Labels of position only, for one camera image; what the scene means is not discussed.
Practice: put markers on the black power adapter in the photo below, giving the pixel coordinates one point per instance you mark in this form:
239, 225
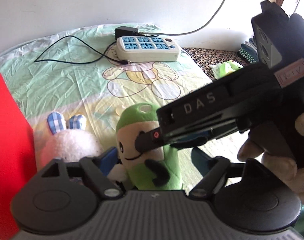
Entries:
123, 31

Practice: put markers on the cartoon print bed sheet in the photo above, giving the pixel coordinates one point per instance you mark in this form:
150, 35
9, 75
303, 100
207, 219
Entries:
74, 72

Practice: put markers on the red cardboard box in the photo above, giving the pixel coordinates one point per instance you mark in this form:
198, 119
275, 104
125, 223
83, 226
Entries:
17, 157

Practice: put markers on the green black gloves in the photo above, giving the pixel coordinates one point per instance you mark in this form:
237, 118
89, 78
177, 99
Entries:
248, 51

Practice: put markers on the person right hand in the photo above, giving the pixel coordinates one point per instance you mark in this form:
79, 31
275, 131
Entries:
268, 142

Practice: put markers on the white blue power strip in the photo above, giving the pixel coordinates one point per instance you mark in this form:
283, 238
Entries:
147, 49

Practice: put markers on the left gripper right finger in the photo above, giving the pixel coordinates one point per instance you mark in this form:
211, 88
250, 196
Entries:
215, 171

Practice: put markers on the green hooded doll plush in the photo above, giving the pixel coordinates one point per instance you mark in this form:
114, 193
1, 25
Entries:
146, 162

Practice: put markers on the white bunny plush plaid ears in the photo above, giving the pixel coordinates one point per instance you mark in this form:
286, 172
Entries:
69, 140

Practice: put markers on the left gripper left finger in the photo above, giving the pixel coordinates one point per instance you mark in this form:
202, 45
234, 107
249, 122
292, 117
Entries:
96, 170

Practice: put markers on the green frog plush toy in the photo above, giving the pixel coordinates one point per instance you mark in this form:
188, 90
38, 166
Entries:
222, 69

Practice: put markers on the patterned brown cloth furniture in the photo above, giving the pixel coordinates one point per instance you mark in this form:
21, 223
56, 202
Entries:
204, 58

